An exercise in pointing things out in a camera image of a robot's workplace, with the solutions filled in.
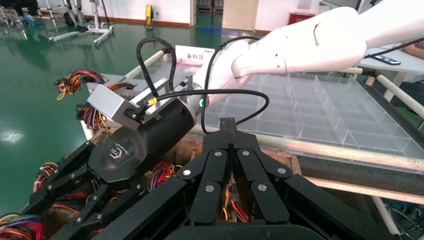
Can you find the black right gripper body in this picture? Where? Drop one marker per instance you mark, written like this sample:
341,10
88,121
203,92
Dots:
132,149

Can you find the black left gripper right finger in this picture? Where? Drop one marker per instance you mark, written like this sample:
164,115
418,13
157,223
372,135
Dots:
261,188

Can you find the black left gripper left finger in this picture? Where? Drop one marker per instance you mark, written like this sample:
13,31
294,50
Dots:
207,185

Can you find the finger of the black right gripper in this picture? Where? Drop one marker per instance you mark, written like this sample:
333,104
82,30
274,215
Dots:
99,215
68,177

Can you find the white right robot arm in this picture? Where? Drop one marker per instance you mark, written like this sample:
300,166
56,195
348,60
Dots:
298,49

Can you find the brown pulp cardboard divider tray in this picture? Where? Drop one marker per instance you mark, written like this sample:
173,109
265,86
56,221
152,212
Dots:
271,159

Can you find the beige rack pipe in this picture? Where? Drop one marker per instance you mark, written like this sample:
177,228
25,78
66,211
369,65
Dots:
397,92
314,150
145,63

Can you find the clear plastic divided tray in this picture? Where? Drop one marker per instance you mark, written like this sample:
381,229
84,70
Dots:
314,109

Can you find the black rack bar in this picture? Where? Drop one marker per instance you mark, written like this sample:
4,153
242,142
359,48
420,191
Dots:
357,174

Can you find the white sign with red print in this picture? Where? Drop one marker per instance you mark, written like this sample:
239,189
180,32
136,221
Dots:
195,54

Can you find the white metal stand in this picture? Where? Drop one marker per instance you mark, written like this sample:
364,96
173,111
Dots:
99,33

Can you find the red cabinet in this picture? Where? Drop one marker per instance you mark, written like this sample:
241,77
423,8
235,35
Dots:
299,18

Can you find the black smartphone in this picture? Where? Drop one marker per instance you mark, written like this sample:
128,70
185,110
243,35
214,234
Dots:
386,59

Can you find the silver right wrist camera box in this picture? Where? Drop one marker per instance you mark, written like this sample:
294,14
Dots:
109,102

